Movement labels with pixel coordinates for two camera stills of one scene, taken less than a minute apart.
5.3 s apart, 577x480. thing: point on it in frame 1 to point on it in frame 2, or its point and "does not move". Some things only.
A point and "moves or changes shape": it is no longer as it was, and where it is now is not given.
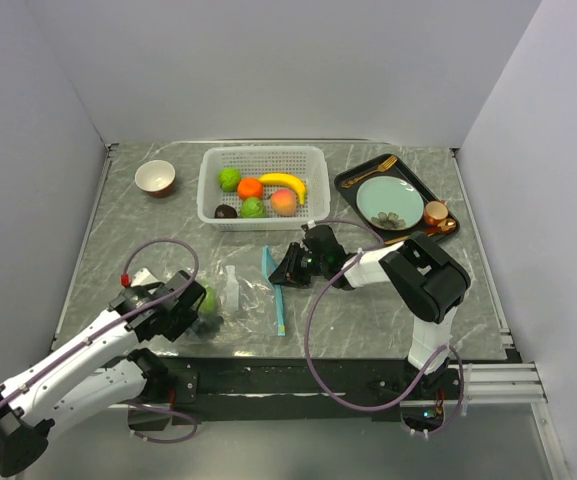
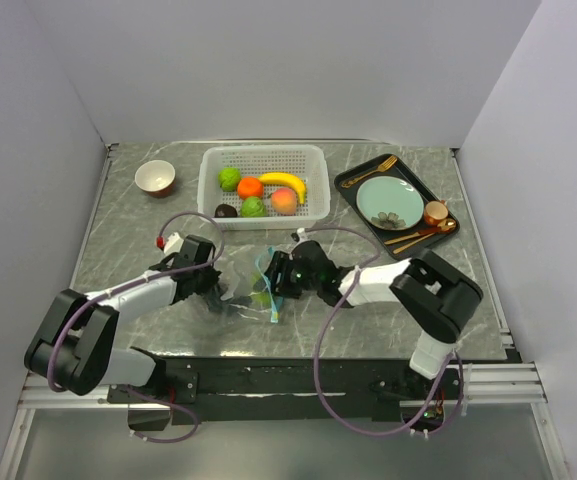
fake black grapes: [210, 327] to [228, 306]
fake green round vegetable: [252, 208] does not move
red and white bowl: [155, 177] does not move
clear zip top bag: [242, 306] moves or changes shape
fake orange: [250, 187] does not move
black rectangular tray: [393, 202] does not move
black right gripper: [287, 273] to [282, 262]
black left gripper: [187, 317] to [211, 278]
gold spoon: [444, 226] does not move
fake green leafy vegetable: [208, 303] to [262, 299]
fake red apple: [283, 202] does not move
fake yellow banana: [287, 180] does not move
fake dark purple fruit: [225, 211] does not move
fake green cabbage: [229, 178] does not move
